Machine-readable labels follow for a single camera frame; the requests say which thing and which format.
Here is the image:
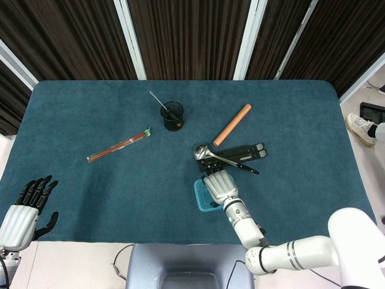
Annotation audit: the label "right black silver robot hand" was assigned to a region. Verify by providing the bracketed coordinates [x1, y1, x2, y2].
[200, 161, 240, 208]

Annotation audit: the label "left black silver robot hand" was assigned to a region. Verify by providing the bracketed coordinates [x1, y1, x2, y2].
[0, 175, 60, 251]

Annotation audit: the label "blue plastic lid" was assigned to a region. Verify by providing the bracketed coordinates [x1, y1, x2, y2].
[194, 178, 230, 213]

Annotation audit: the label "black folding stand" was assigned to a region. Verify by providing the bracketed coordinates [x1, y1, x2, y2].
[197, 142, 268, 173]

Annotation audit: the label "wooden rolling pin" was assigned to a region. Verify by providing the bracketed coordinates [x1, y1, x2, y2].
[212, 104, 253, 147]

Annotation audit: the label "dark green cup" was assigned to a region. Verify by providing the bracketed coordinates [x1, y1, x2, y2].
[159, 101, 185, 132]

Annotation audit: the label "grey robot torso base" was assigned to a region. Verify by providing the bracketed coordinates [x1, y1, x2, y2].
[125, 243, 256, 289]

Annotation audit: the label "teal table cloth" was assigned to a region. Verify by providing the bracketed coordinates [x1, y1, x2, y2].
[0, 79, 379, 246]

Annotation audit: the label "thin metal stirrer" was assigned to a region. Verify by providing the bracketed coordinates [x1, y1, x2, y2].
[149, 90, 177, 119]

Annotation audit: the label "packaged brown chopsticks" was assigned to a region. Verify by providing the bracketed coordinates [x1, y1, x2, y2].
[87, 127, 152, 164]

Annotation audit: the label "dark slatted screen panel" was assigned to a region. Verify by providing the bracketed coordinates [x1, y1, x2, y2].
[246, 0, 312, 81]
[128, 0, 252, 81]
[0, 60, 32, 136]
[281, 0, 385, 97]
[0, 0, 138, 82]

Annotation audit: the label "white sneaker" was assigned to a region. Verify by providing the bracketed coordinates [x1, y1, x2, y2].
[345, 113, 377, 148]

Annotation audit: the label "person lower leg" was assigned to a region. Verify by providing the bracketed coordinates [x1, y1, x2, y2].
[367, 122, 385, 146]

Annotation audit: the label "black flat tray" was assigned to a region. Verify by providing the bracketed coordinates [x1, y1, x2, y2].
[359, 102, 385, 123]

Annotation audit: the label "metal ladle black handle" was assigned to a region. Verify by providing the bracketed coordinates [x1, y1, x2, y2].
[192, 144, 260, 176]

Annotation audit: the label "black cable with loop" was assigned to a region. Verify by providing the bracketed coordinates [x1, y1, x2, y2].
[112, 243, 135, 281]

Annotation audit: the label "white screen frame post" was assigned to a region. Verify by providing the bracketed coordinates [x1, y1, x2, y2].
[339, 52, 385, 105]
[0, 39, 39, 91]
[113, 0, 147, 81]
[233, 0, 268, 81]
[274, 0, 319, 81]

